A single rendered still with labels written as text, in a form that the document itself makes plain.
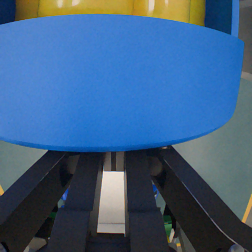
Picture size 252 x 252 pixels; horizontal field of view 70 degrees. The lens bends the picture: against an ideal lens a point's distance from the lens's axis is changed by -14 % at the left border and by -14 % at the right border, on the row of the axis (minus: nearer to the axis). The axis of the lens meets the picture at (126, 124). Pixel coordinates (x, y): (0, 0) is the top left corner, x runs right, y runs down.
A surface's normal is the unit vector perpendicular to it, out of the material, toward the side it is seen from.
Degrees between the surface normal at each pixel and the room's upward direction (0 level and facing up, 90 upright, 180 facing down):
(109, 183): 0
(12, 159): 0
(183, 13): 42
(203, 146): 0
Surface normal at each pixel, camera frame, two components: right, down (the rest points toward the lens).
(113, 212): 0.03, 0.38
